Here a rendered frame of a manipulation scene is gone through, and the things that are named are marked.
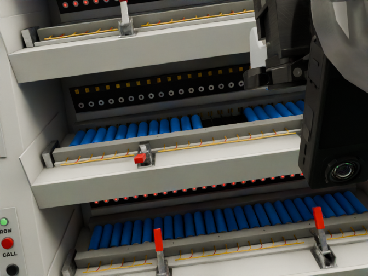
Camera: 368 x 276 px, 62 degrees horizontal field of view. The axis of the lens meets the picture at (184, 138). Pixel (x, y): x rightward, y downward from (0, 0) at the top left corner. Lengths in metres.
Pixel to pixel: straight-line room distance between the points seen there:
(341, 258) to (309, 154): 0.39
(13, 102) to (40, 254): 0.24
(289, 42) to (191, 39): 0.28
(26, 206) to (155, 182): 0.20
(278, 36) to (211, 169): 0.30
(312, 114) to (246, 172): 0.30
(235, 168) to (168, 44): 0.22
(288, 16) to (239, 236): 0.43
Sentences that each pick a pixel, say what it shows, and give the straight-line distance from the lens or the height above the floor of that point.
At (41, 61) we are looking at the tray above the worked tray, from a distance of 0.53.
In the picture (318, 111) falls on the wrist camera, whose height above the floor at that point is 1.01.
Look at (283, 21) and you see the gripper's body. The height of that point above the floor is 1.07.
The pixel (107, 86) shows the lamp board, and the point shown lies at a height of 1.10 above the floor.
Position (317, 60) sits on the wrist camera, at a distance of 0.20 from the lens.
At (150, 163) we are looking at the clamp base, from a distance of 0.48.
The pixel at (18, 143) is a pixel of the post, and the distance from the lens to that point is 0.53.
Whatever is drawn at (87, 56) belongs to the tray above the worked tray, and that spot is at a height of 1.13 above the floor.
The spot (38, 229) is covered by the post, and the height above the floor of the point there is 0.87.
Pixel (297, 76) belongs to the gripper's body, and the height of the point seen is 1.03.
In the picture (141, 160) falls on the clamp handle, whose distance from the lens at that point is 0.42.
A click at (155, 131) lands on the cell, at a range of 0.55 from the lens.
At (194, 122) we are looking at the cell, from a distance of 0.56.
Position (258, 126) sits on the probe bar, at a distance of 0.53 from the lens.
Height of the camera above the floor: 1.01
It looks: 4 degrees down
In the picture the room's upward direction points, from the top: 8 degrees counter-clockwise
